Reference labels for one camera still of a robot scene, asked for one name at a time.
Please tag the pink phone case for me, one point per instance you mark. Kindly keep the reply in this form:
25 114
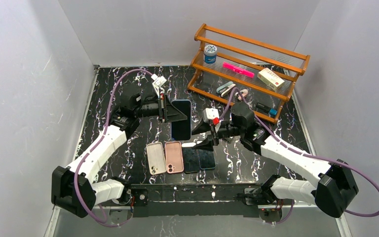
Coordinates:
174 157

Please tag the blue lidded jar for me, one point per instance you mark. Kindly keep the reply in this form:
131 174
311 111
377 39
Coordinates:
210 53

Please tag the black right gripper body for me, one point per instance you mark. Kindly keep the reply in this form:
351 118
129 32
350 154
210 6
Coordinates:
214 132

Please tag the pink stapler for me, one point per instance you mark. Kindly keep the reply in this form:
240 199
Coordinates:
241 94

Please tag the teal and white stapler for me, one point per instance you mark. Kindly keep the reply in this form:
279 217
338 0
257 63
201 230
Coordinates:
224 89

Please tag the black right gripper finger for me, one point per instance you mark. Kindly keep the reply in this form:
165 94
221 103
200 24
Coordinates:
207 145
202 127

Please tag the bare black phone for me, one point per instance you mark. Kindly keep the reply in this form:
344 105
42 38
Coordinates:
190 158
206 160

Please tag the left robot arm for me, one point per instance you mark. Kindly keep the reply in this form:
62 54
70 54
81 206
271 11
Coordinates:
73 187

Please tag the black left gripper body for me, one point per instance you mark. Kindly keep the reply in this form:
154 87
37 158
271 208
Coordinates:
163 107

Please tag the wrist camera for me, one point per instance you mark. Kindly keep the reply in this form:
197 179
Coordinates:
157 83
211 117

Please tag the beige phone case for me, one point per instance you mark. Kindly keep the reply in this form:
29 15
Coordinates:
156 158

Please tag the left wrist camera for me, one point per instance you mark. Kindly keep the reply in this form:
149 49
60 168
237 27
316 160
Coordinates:
157 83

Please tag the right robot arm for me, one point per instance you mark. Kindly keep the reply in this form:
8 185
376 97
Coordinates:
328 185

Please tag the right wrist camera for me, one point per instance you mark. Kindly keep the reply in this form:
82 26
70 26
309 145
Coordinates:
211 117

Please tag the white red carton box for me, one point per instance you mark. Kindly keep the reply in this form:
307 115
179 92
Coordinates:
270 78

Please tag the pink highlighter pen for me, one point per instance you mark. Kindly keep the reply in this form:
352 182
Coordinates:
238 70

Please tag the orange wooden shelf rack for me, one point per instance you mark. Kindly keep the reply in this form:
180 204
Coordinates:
226 60

